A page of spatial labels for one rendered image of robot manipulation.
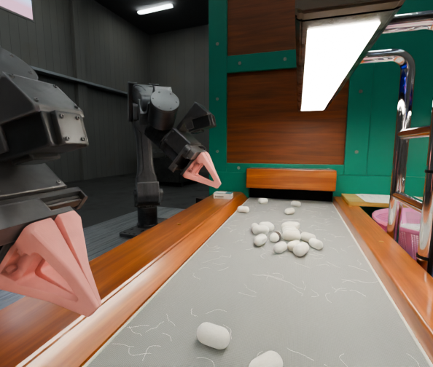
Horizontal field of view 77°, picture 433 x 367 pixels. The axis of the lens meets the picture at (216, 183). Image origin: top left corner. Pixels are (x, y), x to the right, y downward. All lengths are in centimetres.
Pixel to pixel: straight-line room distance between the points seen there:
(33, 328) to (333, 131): 95
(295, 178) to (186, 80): 1005
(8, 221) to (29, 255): 3
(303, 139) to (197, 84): 971
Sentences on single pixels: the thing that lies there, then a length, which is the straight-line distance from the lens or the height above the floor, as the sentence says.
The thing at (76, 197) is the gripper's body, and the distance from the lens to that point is 29.
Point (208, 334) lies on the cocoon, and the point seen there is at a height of 76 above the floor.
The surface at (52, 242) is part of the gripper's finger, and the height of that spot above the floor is 87.
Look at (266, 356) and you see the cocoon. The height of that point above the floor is 76.
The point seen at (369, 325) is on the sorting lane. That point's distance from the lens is 38.
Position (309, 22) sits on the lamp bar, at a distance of 28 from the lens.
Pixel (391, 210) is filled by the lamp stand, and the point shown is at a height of 81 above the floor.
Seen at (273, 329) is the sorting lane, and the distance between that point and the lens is 34.
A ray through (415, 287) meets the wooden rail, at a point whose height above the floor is 76.
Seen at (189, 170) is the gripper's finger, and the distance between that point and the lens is 59.
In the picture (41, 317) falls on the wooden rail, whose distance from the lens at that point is 35.
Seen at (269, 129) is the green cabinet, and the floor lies 100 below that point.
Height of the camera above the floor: 93
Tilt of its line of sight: 8 degrees down
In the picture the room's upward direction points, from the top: straight up
